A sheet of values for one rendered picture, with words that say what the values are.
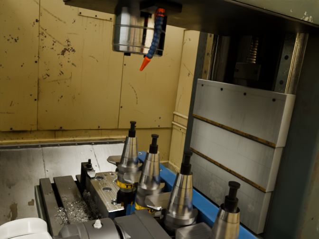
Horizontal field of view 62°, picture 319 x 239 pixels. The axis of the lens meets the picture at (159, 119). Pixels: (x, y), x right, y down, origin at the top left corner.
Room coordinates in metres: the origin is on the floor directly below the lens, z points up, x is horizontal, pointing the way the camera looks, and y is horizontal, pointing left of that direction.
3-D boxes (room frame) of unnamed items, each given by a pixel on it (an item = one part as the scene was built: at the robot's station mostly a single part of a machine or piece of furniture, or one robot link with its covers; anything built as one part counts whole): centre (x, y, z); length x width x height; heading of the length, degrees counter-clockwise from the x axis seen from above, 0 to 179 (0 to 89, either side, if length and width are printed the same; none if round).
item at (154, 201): (0.46, -0.02, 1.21); 0.07 x 0.05 x 0.01; 120
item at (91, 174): (1.04, 0.27, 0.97); 0.13 x 0.03 x 0.15; 30
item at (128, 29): (0.85, 0.09, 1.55); 0.16 x 0.16 x 0.12
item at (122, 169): (0.61, 0.06, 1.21); 0.06 x 0.06 x 0.03
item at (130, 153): (0.61, 0.06, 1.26); 0.04 x 0.04 x 0.07
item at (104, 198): (0.95, 0.10, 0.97); 0.29 x 0.23 x 0.05; 30
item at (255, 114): (1.07, -0.29, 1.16); 0.48 x 0.05 x 0.51; 30
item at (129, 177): (0.56, 0.03, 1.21); 0.07 x 0.05 x 0.01; 120
